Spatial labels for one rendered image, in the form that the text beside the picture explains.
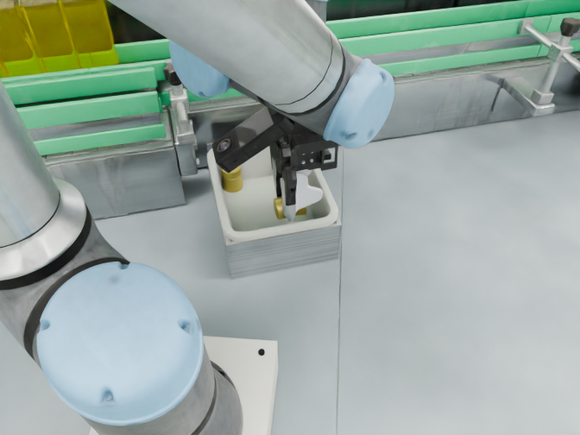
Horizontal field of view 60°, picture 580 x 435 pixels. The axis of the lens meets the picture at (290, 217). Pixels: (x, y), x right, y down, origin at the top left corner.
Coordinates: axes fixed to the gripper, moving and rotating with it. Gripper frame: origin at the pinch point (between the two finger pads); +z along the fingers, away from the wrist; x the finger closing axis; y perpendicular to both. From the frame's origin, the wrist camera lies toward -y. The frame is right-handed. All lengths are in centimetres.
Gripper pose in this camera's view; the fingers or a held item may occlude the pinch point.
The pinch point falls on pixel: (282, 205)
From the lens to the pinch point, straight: 77.5
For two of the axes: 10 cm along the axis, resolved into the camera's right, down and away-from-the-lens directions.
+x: -2.6, -6.8, 6.8
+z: 0.2, 7.1, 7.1
